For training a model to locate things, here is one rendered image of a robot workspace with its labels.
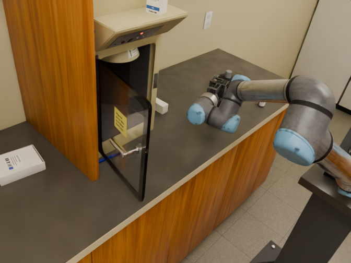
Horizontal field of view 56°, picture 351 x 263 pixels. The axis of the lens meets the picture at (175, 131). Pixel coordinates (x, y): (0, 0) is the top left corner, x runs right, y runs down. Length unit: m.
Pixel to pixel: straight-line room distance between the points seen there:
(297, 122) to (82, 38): 0.61
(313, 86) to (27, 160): 1.00
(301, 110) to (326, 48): 3.10
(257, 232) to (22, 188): 1.65
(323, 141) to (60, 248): 0.82
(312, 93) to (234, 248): 1.55
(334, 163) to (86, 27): 0.79
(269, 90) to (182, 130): 0.57
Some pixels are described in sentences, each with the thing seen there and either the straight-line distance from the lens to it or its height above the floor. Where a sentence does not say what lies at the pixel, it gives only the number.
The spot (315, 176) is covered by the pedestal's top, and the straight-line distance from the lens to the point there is 1.52.
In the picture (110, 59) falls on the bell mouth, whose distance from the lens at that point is 1.22.
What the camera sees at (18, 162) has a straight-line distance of 1.33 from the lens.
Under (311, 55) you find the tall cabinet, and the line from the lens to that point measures 4.07.
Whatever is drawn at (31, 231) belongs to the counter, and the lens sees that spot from 1.16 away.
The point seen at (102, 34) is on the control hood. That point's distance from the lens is 1.02.
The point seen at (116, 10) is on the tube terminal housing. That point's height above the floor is 1.52.
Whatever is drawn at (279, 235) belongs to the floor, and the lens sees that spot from 2.49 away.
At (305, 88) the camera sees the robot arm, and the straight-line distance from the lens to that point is 0.95.
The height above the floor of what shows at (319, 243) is 0.62.
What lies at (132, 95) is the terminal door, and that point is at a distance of 0.92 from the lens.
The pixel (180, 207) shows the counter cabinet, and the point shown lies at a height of 0.68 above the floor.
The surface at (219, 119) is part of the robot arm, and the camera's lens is 1.23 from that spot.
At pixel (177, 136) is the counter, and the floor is 0.94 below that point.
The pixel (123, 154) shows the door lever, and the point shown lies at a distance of 0.97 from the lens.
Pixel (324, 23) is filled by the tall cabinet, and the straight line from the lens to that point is 3.96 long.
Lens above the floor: 1.86
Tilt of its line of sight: 37 degrees down
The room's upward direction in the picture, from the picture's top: 8 degrees clockwise
